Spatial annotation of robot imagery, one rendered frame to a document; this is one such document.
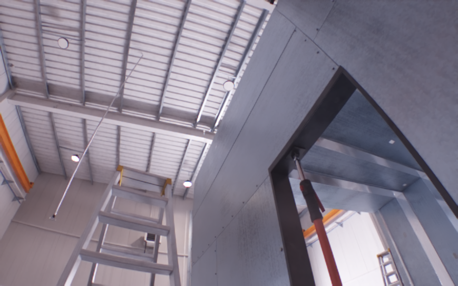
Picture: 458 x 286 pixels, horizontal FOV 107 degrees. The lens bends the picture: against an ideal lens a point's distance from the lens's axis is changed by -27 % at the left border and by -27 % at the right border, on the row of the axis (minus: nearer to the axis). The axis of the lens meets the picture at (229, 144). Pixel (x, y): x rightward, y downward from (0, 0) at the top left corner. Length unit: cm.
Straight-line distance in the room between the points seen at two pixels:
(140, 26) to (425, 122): 701
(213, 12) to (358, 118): 531
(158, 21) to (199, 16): 117
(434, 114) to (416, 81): 10
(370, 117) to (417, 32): 199
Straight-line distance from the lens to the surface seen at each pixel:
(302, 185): 90
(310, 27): 119
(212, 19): 695
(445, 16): 70
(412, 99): 64
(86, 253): 92
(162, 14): 698
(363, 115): 257
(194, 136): 827
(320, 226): 83
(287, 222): 97
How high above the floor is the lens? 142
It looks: 46 degrees up
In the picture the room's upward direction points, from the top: 4 degrees counter-clockwise
